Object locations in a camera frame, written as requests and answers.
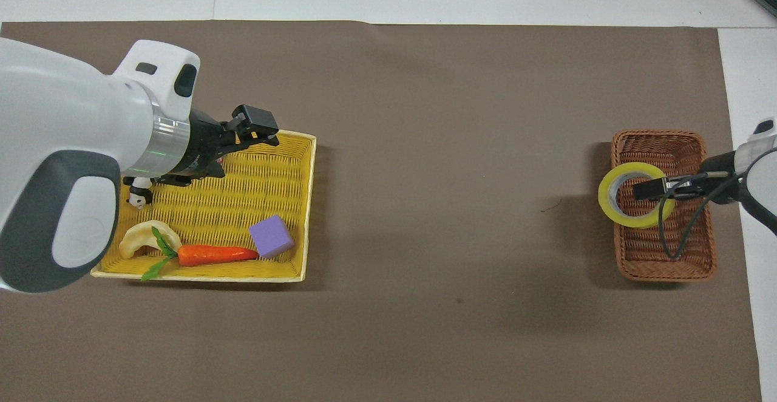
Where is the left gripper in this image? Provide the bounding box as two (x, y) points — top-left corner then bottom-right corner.
(157, 104), (280, 188)

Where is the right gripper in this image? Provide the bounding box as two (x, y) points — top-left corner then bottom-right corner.
(698, 150), (744, 182)

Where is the yellow tape roll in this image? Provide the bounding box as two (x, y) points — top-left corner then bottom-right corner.
(597, 162), (677, 229)

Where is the yellow wicker basket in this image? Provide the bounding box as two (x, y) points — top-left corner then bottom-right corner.
(90, 129), (318, 284)

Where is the brown wicker basket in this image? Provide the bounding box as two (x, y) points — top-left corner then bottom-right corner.
(609, 129), (719, 283)

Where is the small panda figure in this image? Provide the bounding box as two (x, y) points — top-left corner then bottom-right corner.
(124, 177), (154, 210)

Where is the purple foam cube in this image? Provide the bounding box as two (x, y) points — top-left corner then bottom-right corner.
(248, 214), (296, 260)

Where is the orange toy carrot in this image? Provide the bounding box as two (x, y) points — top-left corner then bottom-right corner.
(141, 226), (260, 282)

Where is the white toy dumpling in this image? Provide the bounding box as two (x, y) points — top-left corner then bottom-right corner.
(118, 220), (183, 262)

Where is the black cable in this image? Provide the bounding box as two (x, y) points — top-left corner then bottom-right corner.
(657, 170), (746, 262)

